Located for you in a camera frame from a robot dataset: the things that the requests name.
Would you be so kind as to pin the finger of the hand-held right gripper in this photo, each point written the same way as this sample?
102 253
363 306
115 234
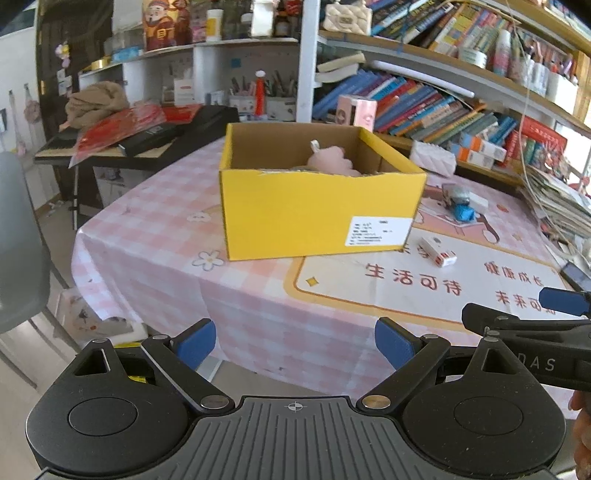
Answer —
508 316
565 301

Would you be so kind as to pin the black electronic keyboard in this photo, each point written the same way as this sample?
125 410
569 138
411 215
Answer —
207 120

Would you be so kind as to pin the blue crumpled wrapper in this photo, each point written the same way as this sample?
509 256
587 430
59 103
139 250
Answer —
464 212

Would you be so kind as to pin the white tissue pack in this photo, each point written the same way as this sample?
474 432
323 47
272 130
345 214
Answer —
431 159

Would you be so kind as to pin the pink pig plush toy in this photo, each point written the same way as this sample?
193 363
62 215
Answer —
330 159

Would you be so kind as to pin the white bookshelf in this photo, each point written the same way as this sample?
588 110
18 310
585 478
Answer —
307 69

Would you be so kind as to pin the pink checked printed tablecloth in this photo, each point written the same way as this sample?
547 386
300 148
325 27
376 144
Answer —
161 240

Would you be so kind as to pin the yellow cardboard box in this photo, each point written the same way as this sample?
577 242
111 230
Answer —
300 217

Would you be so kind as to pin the row of upright books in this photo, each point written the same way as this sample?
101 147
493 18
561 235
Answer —
438 23

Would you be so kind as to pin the white and yellow bottle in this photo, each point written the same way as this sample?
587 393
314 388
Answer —
213 25

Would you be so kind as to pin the grey chair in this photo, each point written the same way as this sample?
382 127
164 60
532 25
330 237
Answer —
18 254

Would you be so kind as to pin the white pen container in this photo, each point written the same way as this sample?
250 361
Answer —
561 92

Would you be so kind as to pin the red and white bottle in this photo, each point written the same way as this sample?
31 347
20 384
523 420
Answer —
261 94

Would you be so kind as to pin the cream notebook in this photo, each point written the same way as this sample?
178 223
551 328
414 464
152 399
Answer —
339 67

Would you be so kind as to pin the grey crumpled wrapper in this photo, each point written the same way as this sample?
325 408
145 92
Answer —
455 193

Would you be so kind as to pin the red plastic bag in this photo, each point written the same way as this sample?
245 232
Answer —
115 127

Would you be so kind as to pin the pink small box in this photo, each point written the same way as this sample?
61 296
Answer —
355 111

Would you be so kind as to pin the person's right hand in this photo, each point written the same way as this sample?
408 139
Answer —
582 429

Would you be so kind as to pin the small white and red box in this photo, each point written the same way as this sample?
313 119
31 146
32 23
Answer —
438 251

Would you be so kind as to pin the white side shelf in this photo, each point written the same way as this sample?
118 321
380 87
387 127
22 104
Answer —
207 60

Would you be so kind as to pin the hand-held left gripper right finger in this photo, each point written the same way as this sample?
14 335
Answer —
395 344

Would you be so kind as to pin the row of leaning books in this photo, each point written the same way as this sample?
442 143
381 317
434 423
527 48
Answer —
415 108

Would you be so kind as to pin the cream quilted handbag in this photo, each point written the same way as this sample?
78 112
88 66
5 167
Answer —
348 17

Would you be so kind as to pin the brown cloth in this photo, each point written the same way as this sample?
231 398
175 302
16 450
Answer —
94 104

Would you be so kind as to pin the white pen holder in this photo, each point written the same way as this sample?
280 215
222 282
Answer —
281 108

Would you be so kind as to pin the orange and white box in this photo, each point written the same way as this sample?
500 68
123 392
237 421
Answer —
471 157
482 146

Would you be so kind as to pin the red boxed book set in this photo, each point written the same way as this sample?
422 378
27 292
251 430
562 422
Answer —
542 138

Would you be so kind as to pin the small white eraser box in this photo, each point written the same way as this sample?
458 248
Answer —
479 200

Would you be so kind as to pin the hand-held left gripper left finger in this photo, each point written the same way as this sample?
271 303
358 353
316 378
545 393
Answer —
198 344

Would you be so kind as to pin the stack of notebooks and papers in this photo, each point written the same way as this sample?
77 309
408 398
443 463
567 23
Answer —
558 203

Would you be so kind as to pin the white carton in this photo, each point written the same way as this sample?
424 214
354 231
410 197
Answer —
264 18

